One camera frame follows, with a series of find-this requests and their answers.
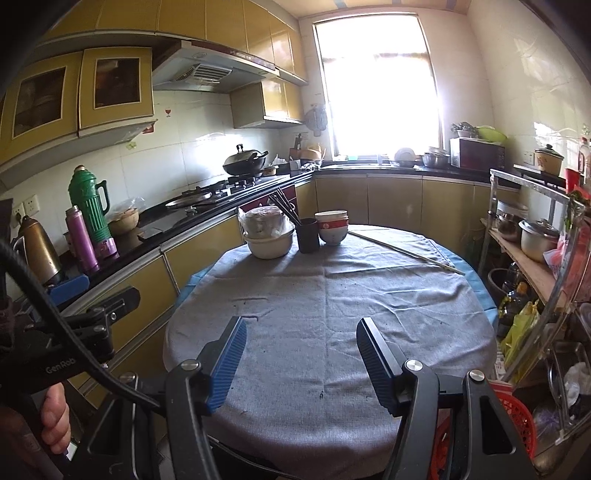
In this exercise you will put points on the purple thermos flask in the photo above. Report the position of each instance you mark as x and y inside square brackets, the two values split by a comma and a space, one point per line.
[80, 240]

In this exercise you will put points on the microwave oven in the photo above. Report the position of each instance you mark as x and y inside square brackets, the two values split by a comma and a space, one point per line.
[476, 155]

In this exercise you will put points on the range hood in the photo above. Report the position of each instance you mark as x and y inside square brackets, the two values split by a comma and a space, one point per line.
[195, 65]

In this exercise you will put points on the metal kitchen shelf rack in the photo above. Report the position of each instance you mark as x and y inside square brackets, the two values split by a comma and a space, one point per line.
[544, 324]

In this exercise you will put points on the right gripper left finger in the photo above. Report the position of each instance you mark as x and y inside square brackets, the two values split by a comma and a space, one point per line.
[194, 389]

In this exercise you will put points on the grey tablecloth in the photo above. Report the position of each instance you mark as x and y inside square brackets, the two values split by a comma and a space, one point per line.
[301, 398]

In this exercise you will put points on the brass electric kettle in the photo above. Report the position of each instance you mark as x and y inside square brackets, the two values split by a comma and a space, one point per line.
[34, 246]

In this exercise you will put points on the stacked red white bowls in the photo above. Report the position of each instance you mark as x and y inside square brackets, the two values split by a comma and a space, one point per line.
[333, 226]

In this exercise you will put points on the person's left hand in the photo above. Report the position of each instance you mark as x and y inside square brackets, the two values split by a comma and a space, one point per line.
[54, 412]

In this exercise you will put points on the white basin with bowls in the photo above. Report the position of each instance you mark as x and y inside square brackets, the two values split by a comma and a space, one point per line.
[267, 231]

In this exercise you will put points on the long thin stick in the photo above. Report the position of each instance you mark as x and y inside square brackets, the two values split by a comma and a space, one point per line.
[408, 253]

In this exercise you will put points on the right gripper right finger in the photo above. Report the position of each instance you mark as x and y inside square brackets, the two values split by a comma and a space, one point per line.
[409, 390]

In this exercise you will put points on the green thermos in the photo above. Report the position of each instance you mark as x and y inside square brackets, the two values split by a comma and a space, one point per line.
[91, 197]

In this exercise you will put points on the yellow enamel pot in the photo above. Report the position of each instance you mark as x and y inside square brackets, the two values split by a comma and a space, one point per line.
[548, 160]

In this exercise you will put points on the dark chopstick cup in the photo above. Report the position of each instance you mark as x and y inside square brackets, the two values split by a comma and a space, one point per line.
[307, 235]

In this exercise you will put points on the gas stove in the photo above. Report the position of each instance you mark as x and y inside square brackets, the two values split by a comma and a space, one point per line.
[211, 194]

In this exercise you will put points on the steel pot on shelf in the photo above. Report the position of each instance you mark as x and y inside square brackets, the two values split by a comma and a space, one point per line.
[537, 237]

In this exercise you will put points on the black wok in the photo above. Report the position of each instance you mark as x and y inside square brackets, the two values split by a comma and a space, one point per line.
[245, 162]

